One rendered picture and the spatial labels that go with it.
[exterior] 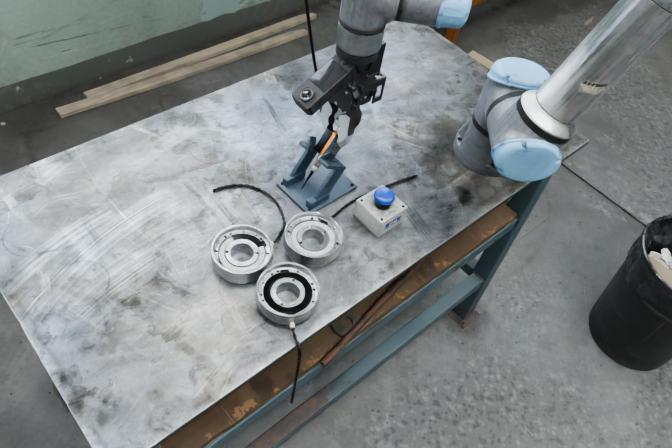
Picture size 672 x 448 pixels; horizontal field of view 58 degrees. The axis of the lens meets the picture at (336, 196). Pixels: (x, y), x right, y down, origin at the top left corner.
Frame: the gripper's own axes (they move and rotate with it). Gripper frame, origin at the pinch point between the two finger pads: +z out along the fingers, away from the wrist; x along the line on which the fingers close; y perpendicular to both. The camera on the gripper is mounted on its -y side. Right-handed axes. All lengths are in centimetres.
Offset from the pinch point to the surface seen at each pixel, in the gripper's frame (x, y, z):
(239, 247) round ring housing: -4.1, -24.3, 10.1
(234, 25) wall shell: 147, 83, 88
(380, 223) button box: -16.4, -1.7, 7.6
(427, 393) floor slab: -33, 24, 92
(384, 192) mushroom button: -13.1, 1.9, 4.4
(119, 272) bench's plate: 4.5, -42.7, 11.8
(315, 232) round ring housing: -9.7, -11.4, 9.9
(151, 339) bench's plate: -9.5, -45.0, 11.8
